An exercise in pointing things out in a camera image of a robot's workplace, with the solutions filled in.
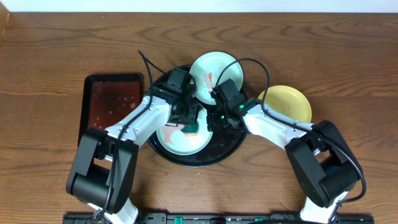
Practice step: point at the black rectangular tray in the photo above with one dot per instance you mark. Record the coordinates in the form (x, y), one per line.
(108, 98)

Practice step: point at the black round tray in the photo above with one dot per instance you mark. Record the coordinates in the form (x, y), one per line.
(220, 146)

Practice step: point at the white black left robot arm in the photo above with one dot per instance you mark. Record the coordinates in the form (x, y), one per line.
(102, 172)

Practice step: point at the yellow plate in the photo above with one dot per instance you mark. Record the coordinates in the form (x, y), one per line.
(290, 102)

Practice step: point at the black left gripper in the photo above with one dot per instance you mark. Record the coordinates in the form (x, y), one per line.
(196, 109)

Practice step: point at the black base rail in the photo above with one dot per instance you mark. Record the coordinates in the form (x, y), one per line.
(163, 218)

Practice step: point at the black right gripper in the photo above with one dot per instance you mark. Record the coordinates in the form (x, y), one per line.
(212, 124)

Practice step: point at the green orange sponge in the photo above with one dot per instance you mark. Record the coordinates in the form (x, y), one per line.
(190, 130)

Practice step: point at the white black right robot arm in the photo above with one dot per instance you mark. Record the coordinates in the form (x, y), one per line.
(324, 165)

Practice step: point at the light blue plate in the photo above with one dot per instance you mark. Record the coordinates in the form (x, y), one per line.
(174, 141)
(206, 71)

